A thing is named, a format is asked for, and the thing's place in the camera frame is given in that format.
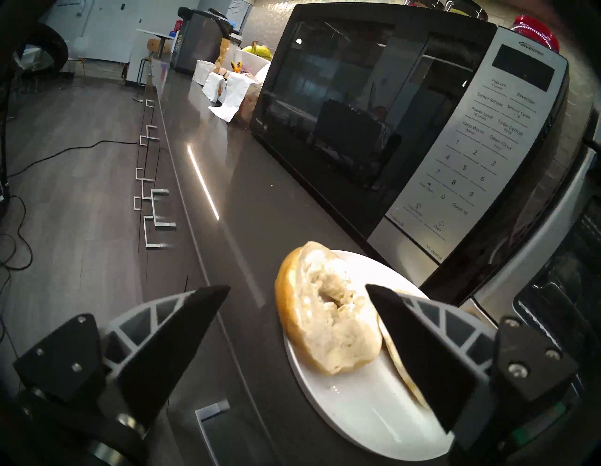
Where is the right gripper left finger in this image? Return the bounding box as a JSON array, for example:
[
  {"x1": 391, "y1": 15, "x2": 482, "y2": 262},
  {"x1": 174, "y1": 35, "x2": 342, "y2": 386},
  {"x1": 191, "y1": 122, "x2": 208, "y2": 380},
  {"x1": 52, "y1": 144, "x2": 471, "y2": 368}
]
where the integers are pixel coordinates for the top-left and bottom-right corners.
[{"x1": 13, "y1": 284, "x2": 231, "y2": 432}]

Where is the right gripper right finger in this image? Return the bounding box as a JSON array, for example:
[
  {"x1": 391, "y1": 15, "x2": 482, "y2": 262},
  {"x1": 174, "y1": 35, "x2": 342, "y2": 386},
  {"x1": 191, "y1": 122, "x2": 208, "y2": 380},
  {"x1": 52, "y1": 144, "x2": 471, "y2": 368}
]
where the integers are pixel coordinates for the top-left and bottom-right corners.
[{"x1": 365, "y1": 284, "x2": 579, "y2": 434}]

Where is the sliced bagel half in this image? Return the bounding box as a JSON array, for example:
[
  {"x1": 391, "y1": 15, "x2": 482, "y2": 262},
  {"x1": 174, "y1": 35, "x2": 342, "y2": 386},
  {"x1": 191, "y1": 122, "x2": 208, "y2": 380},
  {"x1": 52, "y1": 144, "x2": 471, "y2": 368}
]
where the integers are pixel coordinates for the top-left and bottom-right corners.
[
  {"x1": 377, "y1": 290, "x2": 432, "y2": 410},
  {"x1": 275, "y1": 241, "x2": 383, "y2": 376}
]

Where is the stainless steel toaster oven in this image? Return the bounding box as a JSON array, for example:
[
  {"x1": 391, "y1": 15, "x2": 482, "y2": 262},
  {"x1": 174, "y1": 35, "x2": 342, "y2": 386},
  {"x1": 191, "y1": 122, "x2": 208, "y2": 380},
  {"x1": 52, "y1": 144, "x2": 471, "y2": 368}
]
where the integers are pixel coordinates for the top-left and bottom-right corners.
[{"x1": 472, "y1": 108, "x2": 601, "y2": 376}]

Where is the glass toaster oven door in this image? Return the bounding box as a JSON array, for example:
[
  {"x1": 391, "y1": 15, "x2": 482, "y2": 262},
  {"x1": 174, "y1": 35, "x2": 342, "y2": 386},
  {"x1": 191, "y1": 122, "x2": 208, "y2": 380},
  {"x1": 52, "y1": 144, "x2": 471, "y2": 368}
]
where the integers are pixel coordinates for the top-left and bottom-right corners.
[{"x1": 514, "y1": 197, "x2": 601, "y2": 367}]

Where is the black microwave oven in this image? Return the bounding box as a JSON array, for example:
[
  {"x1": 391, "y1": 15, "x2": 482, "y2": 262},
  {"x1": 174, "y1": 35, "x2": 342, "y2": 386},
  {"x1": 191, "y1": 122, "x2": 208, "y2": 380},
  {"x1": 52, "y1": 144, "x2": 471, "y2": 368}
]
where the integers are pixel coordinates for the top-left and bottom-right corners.
[{"x1": 249, "y1": 2, "x2": 571, "y2": 306}]

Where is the white round plate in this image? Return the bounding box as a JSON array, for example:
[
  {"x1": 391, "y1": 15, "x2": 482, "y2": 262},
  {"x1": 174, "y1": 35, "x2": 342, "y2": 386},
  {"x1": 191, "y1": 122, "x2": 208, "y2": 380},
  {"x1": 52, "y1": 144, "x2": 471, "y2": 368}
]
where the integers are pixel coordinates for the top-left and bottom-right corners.
[{"x1": 282, "y1": 250, "x2": 456, "y2": 462}]

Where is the bagged bread loaf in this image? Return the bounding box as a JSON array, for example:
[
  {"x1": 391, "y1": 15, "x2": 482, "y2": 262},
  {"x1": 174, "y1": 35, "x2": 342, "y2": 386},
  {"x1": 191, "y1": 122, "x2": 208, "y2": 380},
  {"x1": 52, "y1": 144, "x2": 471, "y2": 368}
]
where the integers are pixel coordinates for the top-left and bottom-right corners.
[{"x1": 237, "y1": 87, "x2": 262, "y2": 124}]

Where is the white paper napkin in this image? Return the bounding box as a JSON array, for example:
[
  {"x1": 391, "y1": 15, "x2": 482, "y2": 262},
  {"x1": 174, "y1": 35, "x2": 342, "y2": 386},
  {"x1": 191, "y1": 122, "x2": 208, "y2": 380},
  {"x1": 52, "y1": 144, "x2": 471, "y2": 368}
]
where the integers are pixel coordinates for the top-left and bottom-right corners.
[
  {"x1": 193, "y1": 60, "x2": 216, "y2": 86},
  {"x1": 202, "y1": 71, "x2": 227, "y2": 103},
  {"x1": 209, "y1": 74, "x2": 259, "y2": 124}
]

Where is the black trash bin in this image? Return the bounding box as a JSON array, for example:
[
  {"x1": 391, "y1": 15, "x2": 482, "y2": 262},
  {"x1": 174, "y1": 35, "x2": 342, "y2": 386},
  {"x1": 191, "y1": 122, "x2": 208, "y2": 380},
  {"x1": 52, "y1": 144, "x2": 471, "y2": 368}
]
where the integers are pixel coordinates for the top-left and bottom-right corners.
[{"x1": 171, "y1": 7, "x2": 234, "y2": 76}]

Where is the white side table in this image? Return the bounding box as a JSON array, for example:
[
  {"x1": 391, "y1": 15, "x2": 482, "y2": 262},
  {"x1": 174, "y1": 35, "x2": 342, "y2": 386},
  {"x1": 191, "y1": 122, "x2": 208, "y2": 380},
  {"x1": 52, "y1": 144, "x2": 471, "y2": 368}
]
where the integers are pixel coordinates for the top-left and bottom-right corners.
[{"x1": 136, "y1": 28, "x2": 173, "y2": 101}]

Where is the yellow banana bunch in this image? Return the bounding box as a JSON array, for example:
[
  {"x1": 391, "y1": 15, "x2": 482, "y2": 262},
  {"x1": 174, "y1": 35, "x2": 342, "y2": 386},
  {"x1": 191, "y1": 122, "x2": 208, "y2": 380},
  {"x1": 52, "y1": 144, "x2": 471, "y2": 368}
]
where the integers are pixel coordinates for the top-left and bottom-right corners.
[{"x1": 242, "y1": 41, "x2": 273, "y2": 61}]

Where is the large jar red lid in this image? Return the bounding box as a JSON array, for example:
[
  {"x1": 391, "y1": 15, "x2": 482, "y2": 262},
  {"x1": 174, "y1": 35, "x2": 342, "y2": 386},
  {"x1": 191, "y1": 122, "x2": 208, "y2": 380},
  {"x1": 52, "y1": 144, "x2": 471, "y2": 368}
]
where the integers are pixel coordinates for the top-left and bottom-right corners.
[{"x1": 511, "y1": 15, "x2": 562, "y2": 52}]

